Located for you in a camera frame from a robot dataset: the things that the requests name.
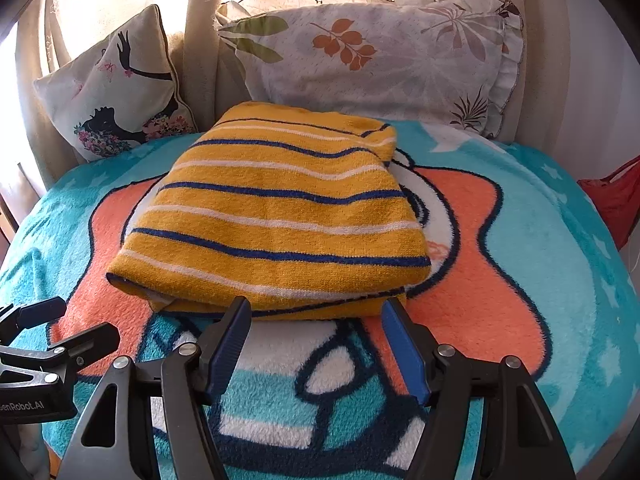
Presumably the leaf print ruffled pillow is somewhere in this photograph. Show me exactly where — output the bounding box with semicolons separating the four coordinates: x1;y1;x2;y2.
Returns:
216;0;524;139

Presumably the beige curtain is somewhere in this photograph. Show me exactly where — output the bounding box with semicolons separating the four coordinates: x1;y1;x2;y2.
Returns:
1;0;570;188

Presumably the turquoise star fleece blanket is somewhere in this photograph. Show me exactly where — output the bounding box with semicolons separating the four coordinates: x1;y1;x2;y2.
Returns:
1;122;639;479

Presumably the woman silhouette floral cushion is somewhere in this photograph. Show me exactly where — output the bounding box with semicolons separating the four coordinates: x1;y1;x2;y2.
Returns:
34;4;196;162

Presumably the yellow striped knit sweater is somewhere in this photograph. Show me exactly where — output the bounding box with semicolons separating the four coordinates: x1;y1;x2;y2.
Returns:
106;102;431;320

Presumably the red cloth item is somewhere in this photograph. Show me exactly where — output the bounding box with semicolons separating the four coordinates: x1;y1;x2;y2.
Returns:
577;156;640;249

